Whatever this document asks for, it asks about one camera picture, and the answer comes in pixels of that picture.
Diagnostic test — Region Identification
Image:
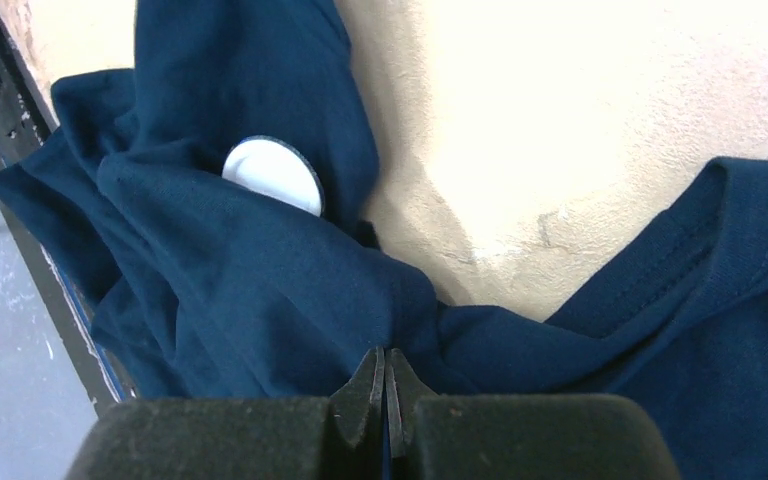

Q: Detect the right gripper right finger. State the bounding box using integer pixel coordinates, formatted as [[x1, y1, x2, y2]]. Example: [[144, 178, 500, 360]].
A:
[[385, 349, 681, 479]]

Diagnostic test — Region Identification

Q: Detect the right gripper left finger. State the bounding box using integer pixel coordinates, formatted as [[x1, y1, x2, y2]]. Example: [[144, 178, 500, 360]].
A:
[[66, 348, 385, 479]]

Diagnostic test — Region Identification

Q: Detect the navy blue t-shirt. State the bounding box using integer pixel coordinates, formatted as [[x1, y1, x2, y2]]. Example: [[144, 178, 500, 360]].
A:
[[0, 1, 768, 479]]

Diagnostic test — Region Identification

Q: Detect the yellow round brooch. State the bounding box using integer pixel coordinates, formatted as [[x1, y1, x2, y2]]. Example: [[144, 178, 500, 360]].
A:
[[221, 136, 325, 217]]

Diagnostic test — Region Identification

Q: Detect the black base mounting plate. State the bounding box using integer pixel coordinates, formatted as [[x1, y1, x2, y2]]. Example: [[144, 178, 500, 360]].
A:
[[0, 12, 135, 413]]

